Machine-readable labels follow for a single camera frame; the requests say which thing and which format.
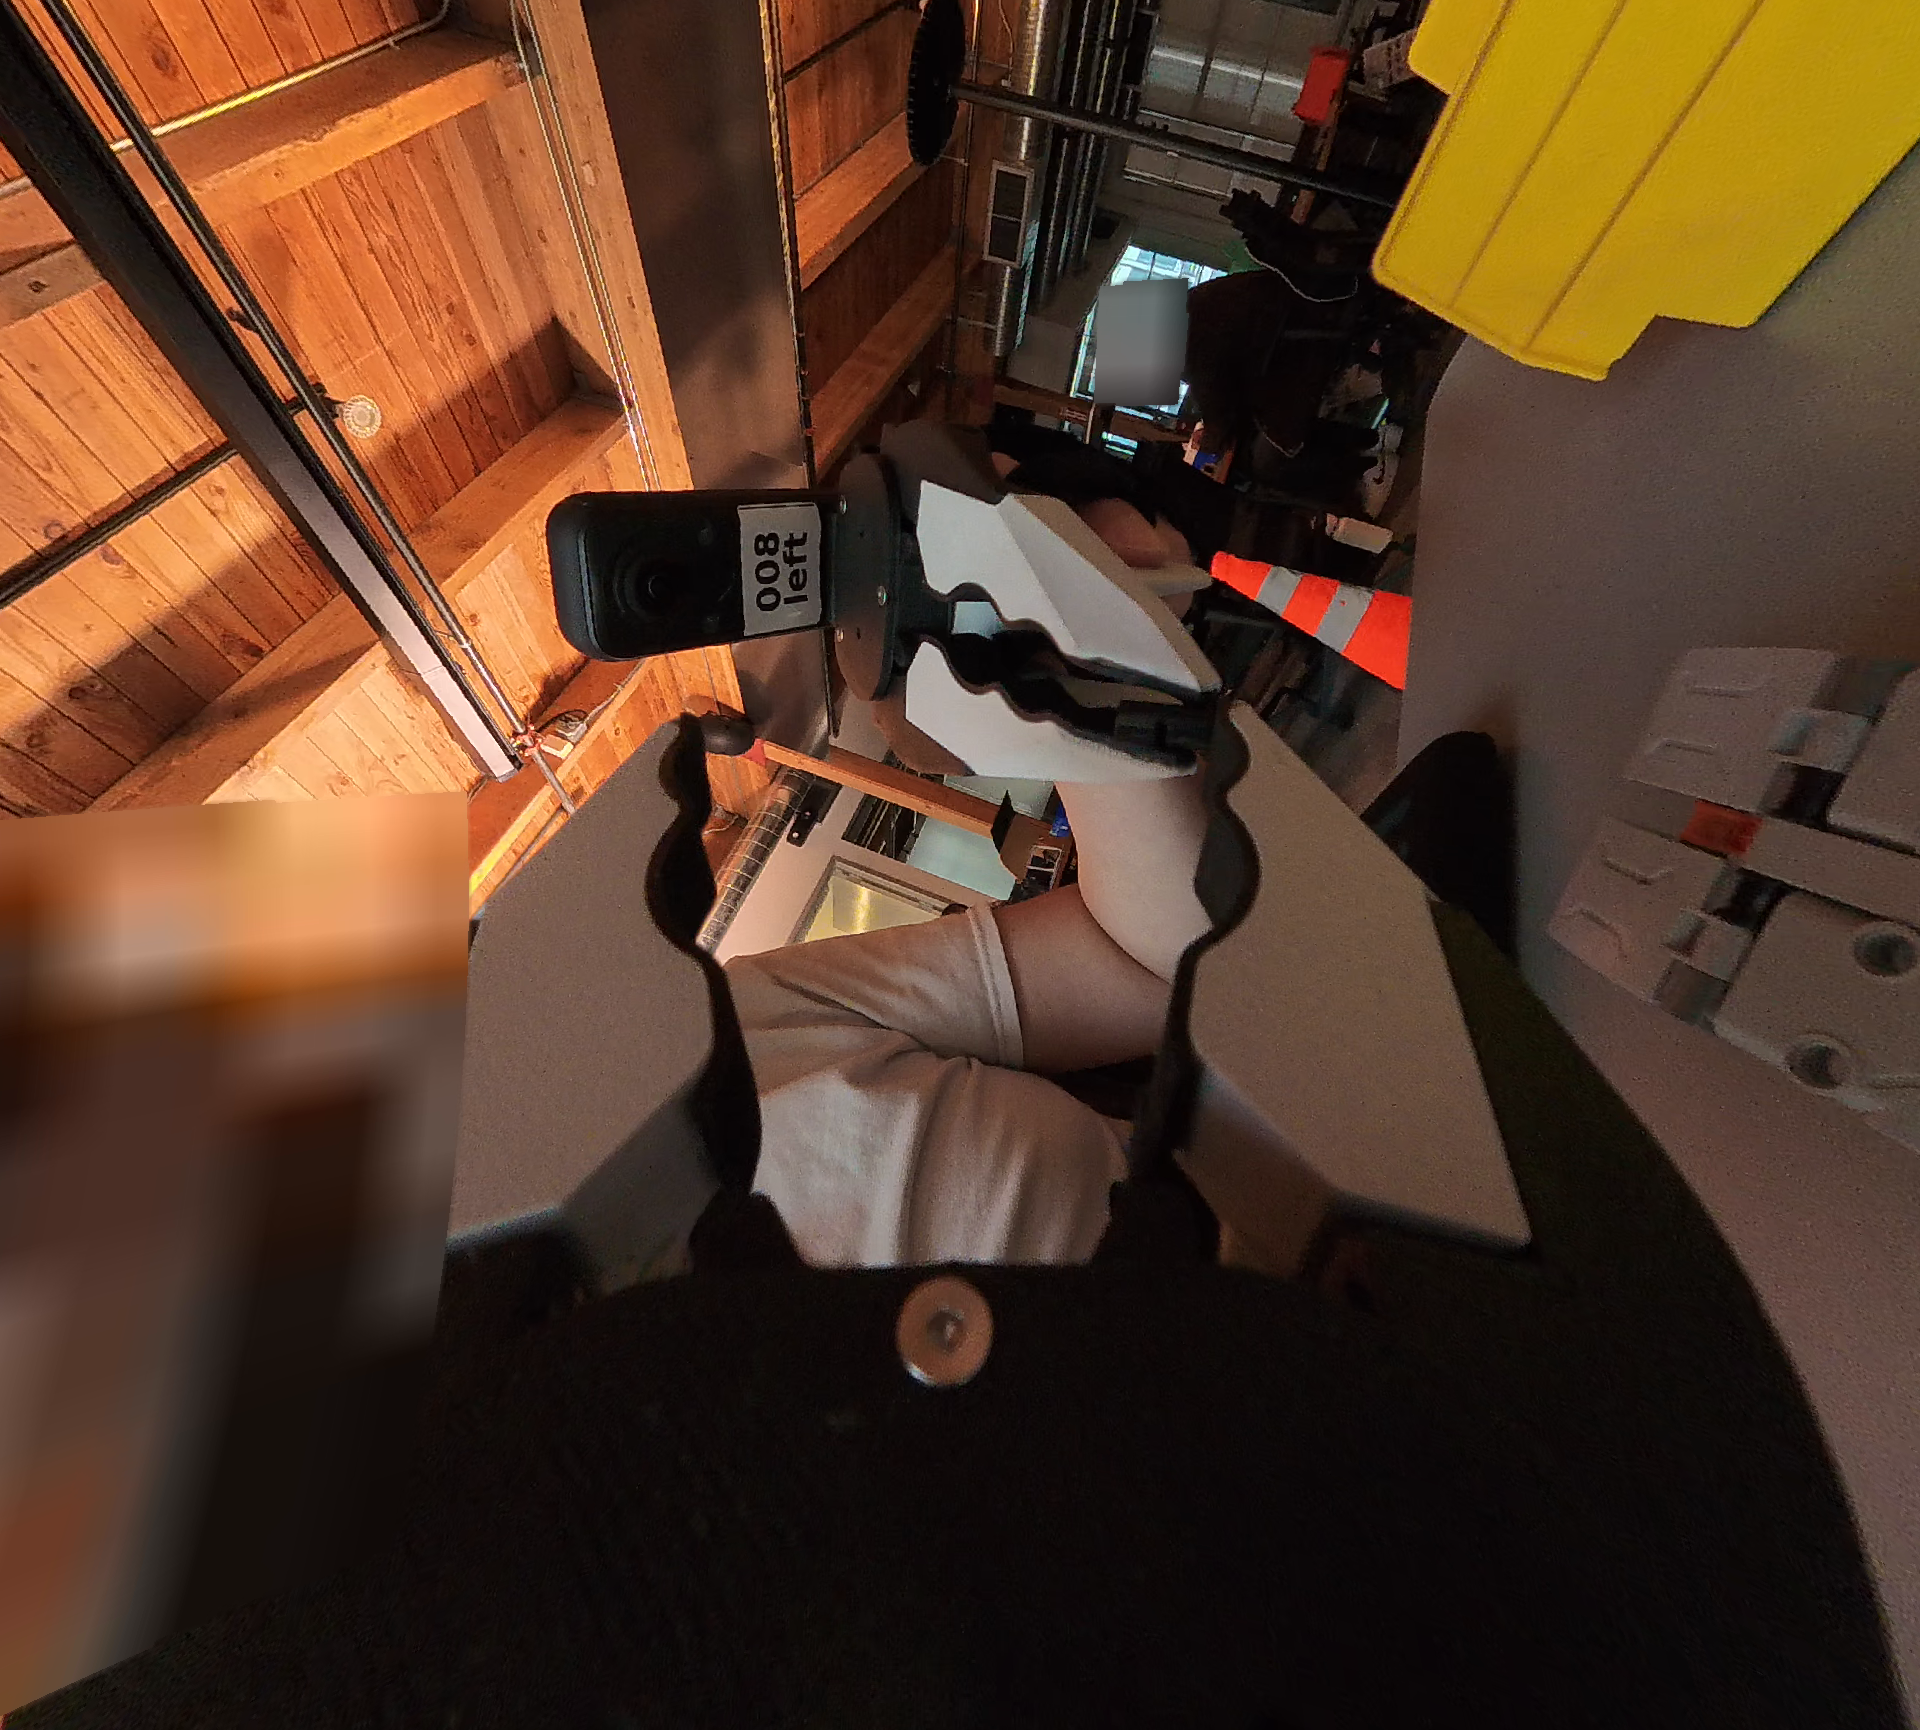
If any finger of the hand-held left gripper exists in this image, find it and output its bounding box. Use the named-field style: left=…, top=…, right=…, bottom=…
left=902, top=644, right=1223, bottom=786
left=912, top=480, right=1227, bottom=706

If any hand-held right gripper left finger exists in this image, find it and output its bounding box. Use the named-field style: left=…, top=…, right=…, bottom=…
left=447, top=713, right=764, bottom=1297

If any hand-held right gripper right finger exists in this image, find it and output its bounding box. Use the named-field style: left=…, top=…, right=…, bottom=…
left=1128, top=708, right=1536, bottom=1277

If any grey desk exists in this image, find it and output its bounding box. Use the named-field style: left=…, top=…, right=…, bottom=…
left=1399, top=162, right=1920, bottom=1703

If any person's left hand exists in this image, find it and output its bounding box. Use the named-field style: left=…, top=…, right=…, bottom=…
left=1077, top=492, right=1203, bottom=581

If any orange traffic cone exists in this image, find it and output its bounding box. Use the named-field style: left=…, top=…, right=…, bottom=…
left=1208, top=548, right=1414, bottom=690

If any black lamp pole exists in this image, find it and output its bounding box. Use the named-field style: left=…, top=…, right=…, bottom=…
left=945, top=79, right=1404, bottom=213

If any grey toy block assembly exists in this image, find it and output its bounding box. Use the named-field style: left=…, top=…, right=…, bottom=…
left=1545, top=645, right=1920, bottom=1119

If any black round lamp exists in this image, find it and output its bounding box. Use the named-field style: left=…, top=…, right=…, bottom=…
left=905, top=0, right=968, bottom=168

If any yellow plastic bin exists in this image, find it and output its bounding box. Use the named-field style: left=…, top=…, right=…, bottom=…
left=1372, top=0, right=1920, bottom=383

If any black ceiling track rail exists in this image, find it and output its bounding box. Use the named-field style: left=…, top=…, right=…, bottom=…
left=0, top=0, right=579, bottom=810

